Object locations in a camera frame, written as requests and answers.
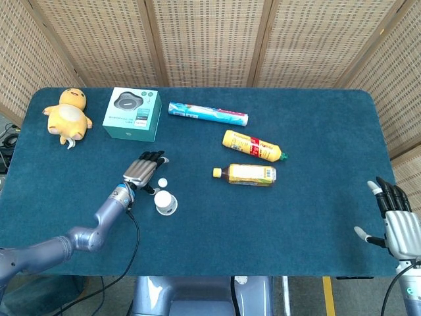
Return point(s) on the dark blue table cloth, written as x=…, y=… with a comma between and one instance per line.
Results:
x=230, y=237

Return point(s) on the white table leg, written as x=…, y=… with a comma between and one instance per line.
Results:
x=286, y=296

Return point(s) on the woven bamboo screen panel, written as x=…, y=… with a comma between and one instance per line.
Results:
x=312, y=42
x=210, y=42
x=26, y=62
x=98, y=42
x=398, y=98

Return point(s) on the yellow bottle green cap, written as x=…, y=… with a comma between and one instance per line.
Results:
x=250, y=145

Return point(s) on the white plastic bottle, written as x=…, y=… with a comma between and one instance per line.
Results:
x=164, y=201

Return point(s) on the teal fabric bag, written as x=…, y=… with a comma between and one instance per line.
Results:
x=39, y=299

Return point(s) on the blue white wrapped roll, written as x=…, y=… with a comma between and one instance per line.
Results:
x=207, y=113

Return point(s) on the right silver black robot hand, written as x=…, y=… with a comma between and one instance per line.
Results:
x=401, y=230

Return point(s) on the teal product box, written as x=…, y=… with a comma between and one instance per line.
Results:
x=131, y=112

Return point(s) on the yellow plush duck toy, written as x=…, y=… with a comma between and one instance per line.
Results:
x=67, y=115

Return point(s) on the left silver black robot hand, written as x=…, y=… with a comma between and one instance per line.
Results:
x=139, y=172

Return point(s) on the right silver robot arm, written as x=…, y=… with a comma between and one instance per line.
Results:
x=411, y=289

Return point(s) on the silver robot torso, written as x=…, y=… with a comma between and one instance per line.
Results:
x=197, y=296

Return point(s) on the small white cap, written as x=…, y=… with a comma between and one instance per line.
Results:
x=162, y=182

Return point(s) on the tea bottle yellow cap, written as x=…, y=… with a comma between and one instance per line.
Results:
x=250, y=174

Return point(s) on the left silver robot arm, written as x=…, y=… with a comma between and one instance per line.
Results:
x=82, y=238

